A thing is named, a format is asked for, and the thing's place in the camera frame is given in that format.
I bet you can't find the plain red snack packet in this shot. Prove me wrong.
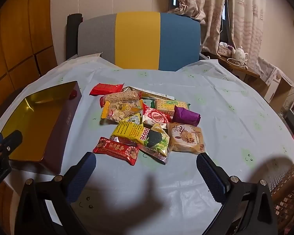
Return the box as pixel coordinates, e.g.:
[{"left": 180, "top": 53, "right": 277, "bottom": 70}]
[{"left": 89, "top": 83, "right": 124, "bottom": 96}]

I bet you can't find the yellow printed snack packet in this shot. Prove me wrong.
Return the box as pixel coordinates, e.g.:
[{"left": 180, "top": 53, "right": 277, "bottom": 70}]
[{"left": 111, "top": 116, "right": 151, "bottom": 146}]

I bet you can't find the dark red striped snack packet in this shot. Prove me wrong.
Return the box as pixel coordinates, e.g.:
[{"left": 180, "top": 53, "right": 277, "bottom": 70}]
[{"left": 110, "top": 136, "right": 168, "bottom": 164}]

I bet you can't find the rattan chair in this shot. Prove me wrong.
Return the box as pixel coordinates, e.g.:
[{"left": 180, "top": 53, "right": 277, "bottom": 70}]
[{"left": 269, "top": 135, "right": 294, "bottom": 233}]

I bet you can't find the beige floral curtain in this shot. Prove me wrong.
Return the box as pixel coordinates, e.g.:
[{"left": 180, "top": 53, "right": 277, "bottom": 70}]
[
  {"left": 227, "top": 0, "right": 266, "bottom": 64},
  {"left": 170, "top": 0, "right": 227, "bottom": 52}
]

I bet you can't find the green seaweed snack packet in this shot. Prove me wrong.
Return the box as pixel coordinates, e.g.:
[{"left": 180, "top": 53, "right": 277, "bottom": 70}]
[{"left": 143, "top": 124, "right": 171, "bottom": 157}]

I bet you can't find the light blue plastic tablecloth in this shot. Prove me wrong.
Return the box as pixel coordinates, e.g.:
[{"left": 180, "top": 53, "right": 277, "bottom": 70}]
[{"left": 0, "top": 54, "right": 294, "bottom": 235}]

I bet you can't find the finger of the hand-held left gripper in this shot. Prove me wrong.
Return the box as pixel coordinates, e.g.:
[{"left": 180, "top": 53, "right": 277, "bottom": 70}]
[{"left": 0, "top": 130, "right": 23, "bottom": 163}]

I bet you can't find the silver foil packet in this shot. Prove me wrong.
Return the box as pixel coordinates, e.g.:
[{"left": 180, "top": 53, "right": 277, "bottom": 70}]
[{"left": 122, "top": 86, "right": 175, "bottom": 101}]

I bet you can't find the white teapot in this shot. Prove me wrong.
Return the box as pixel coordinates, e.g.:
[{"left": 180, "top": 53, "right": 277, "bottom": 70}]
[{"left": 231, "top": 47, "right": 249, "bottom": 63}]

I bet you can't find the red patterned snack packet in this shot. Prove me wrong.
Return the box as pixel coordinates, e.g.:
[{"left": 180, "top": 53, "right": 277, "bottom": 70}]
[{"left": 93, "top": 137, "right": 140, "bottom": 166}]

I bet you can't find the yellow pumpkin seed packet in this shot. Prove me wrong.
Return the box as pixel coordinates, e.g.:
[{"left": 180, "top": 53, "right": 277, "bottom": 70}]
[{"left": 100, "top": 100, "right": 144, "bottom": 123}]

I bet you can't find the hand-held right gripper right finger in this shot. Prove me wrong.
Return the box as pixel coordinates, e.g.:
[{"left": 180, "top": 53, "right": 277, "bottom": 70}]
[{"left": 196, "top": 152, "right": 278, "bottom": 235}]

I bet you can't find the round serving tray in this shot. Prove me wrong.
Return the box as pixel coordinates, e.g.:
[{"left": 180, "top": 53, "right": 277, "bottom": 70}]
[{"left": 227, "top": 58, "right": 248, "bottom": 68}]

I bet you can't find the woven tissue box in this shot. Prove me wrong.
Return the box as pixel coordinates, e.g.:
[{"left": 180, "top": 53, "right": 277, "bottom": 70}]
[{"left": 218, "top": 42, "right": 233, "bottom": 55}]

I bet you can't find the grey yellow blue chair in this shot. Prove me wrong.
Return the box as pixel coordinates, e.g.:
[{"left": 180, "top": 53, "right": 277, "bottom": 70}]
[{"left": 66, "top": 12, "right": 202, "bottom": 72}]

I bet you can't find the green-ended cracker packet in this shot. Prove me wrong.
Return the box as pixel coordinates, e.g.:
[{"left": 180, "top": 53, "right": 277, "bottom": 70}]
[{"left": 151, "top": 99, "right": 190, "bottom": 117}]

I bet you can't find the brown pastry packet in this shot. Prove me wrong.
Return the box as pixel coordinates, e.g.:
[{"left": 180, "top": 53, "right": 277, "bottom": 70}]
[{"left": 167, "top": 122, "right": 206, "bottom": 154}]

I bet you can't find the grain bar red-ended wrapper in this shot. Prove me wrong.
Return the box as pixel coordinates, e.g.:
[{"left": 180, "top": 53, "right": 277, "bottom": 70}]
[{"left": 100, "top": 90, "right": 142, "bottom": 108}]

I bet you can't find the purple wrapped snack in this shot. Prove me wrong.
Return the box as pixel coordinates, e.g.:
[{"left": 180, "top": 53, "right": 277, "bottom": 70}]
[{"left": 173, "top": 105, "right": 201, "bottom": 125}]

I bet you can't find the cardboard box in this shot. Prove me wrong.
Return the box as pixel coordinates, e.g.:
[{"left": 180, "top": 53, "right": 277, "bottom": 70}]
[{"left": 256, "top": 57, "right": 294, "bottom": 108}]

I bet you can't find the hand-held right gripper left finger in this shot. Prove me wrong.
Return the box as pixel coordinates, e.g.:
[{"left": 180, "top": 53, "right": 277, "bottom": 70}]
[{"left": 15, "top": 152, "right": 97, "bottom": 235}]

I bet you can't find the red and white snack packet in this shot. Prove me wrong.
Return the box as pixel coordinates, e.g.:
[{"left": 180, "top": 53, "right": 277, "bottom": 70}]
[{"left": 142, "top": 103, "right": 172, "bottom": 129}]

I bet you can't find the wooden side table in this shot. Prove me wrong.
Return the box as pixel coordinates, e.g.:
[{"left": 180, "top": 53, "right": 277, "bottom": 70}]
[{"left": 202, "top": 51, "right": 260, "bottom": 91}]

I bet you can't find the maroon gift box gold interior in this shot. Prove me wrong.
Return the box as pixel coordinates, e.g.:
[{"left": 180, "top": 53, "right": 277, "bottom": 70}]
[{"left": 1, "top": 81, "right": 82, "bottom": 175}]

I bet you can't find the wooden wardrobe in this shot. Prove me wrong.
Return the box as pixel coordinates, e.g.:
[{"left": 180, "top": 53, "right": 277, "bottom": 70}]
[{"left": 0, "top": 0, "right": 58, "bottom": 118}]

